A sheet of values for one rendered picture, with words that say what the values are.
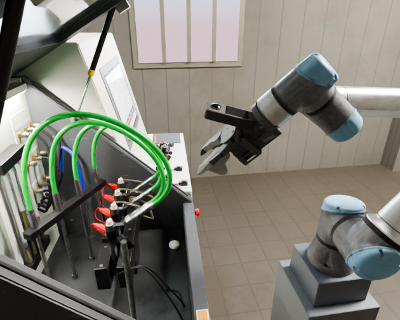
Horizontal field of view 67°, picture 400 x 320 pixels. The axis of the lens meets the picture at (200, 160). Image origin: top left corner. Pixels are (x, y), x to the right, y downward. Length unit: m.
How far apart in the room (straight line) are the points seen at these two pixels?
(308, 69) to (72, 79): 0.77
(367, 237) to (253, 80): 2.48
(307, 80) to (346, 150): 3.35
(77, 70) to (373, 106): 0.88
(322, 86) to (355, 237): 0.43
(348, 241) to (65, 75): 0.99
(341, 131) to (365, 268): 0.37
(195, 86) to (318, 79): 2.48
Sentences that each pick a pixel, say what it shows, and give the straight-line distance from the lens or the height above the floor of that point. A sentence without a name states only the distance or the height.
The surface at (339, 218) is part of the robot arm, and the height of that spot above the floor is 1.10.
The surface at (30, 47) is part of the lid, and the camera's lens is 0.86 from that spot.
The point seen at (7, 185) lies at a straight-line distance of 0.94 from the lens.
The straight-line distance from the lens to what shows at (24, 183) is 0.89.
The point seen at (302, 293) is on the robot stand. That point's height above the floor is 0.80.
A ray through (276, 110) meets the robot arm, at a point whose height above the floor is 1.45.
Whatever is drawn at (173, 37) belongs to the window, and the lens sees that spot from 2.95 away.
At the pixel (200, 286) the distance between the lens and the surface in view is 0.91.
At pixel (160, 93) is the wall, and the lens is 3.04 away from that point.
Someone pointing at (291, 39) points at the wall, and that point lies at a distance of 3.26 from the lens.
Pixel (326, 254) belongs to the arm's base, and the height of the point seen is 0.96.
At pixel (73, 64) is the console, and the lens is 1.12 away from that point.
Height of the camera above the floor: 1.62
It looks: 25 degrees down
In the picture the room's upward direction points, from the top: straight up
